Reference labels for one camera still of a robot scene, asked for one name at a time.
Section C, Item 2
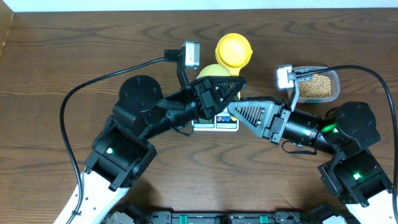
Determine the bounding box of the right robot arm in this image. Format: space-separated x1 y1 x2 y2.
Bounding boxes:
228 97 397 223

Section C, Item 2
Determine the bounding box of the left black cable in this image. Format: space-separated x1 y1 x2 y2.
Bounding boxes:
59 57 165 224

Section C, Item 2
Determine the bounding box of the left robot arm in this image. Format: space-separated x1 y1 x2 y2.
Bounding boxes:
56 75 246 223

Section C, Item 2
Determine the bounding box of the right black cable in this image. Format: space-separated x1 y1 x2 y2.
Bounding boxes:
294 65 398 224

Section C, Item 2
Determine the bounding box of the yellow bowl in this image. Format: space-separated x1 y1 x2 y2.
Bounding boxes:
197 64 230 79

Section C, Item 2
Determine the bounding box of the yellow measuring scoop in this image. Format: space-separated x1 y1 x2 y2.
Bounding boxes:
215 33 253 76

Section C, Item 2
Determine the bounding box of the white digital kitchen scale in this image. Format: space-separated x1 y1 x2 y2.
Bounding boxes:
192 108 239 132

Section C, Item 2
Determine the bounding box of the black cable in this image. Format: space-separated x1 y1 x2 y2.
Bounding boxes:
59 57 165 224
294 65 398 224

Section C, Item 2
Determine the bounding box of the clear plastic container of soybeans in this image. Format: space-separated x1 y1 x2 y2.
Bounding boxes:
297 71 340 103

